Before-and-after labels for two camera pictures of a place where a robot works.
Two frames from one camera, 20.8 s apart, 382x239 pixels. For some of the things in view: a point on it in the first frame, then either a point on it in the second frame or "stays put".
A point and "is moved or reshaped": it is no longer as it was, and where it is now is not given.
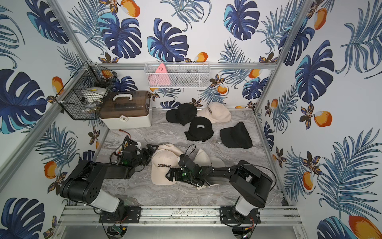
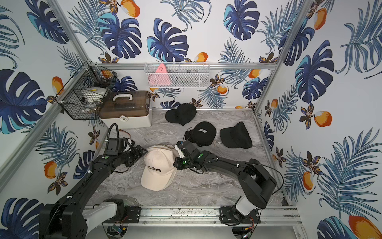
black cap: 237,136 stays put
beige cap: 217,112 → 159,170
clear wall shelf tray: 176,74 stays put
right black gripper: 177,175 → 178,165
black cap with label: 201,129 is moved or reshaped
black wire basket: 82,97 stays put
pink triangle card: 160,77 stays put
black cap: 183,114 stays put
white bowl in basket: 93,94 stays put
